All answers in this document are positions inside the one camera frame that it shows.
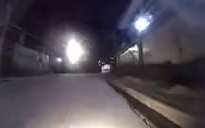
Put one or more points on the white vehicle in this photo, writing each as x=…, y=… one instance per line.
x=105, y=68

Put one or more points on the pale concrete kerb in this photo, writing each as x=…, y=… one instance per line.
x=156, y=106

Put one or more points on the pole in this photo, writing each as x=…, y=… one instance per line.
x=2, y=36

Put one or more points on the grey asphalt road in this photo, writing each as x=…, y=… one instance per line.
x=63, y=100

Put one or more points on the pale wall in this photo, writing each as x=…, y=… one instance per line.
x=26, y=58

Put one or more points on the street lamp post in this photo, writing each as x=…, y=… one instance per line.
x=140, y=51

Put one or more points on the building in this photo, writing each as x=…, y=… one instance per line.
x=170, y=43

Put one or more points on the dark verge strip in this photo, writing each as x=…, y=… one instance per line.
x=176, y=93

